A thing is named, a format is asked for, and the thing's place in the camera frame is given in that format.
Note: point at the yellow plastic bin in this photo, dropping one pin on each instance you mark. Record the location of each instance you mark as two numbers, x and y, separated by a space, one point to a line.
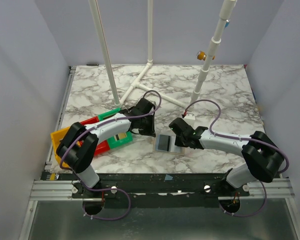
56 138

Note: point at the gold credit card in bin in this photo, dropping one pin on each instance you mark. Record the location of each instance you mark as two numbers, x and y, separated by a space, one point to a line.
120 136

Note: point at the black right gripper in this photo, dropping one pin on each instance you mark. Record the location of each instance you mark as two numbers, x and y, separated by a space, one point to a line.
179 141

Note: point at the red plastic bin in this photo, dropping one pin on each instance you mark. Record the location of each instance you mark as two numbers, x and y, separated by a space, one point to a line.
103 146

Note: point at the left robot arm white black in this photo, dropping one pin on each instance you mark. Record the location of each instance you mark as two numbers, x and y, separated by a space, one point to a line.
77 148

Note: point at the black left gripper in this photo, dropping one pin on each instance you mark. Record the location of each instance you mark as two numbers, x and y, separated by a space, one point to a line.
151 131

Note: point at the green plastic bin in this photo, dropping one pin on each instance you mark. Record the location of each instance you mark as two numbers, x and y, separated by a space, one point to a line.
111 141

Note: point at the aluminium extrusion rail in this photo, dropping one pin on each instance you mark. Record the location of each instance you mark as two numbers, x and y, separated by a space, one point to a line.
48 188

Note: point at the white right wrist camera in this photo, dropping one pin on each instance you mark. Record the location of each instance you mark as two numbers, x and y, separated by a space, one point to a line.
190 119

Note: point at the beige card holder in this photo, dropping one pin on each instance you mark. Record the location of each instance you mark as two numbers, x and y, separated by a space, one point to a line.
174 149

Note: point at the orange knob on pipe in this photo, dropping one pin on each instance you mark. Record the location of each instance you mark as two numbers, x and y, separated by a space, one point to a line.
201 56

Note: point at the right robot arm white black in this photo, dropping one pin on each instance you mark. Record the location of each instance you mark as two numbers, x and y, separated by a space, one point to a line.
261 155

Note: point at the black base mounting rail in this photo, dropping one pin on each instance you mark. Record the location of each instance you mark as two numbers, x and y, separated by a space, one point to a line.
157 190

